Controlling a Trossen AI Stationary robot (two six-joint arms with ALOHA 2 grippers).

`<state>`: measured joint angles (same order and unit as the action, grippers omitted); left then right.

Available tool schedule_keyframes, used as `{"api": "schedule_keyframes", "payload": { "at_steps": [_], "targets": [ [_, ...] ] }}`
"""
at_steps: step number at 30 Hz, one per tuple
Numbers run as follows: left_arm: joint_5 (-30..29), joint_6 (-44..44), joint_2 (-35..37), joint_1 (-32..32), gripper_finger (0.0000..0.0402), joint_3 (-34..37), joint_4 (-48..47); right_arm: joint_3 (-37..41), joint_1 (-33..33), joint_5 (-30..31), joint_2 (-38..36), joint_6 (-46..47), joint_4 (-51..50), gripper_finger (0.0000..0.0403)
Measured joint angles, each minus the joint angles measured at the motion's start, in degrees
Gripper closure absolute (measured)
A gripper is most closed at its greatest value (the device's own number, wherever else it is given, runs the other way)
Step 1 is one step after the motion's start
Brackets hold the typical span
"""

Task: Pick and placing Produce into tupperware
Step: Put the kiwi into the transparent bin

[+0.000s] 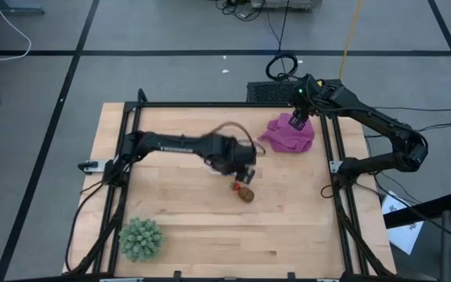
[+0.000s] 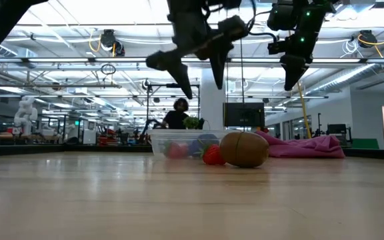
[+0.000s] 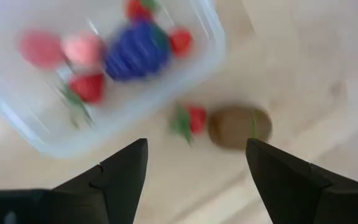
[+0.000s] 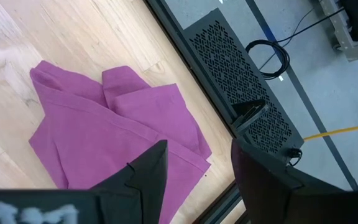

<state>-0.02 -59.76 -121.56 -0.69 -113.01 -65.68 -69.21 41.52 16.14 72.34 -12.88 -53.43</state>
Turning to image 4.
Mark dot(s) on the grey metal equipment base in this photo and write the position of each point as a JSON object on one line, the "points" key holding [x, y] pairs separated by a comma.
{"points": [[343, 37]]}

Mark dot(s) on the black perforated computer case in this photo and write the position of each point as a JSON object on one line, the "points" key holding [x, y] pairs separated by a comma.
{"points": [[228, 62]]}

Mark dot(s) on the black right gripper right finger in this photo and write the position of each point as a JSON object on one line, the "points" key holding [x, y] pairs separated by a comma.
{"points": [[275, 193]]}

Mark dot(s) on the black aluminium extrusion frame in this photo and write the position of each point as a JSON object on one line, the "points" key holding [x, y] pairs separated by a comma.
{"points": [[179, 49]]}

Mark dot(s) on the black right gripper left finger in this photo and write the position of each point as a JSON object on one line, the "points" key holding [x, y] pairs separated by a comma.
{"points": [[141, 186]]}

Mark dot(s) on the magenta cloth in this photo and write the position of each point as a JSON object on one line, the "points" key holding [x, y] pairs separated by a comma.
{"points": [[104, 133]]}

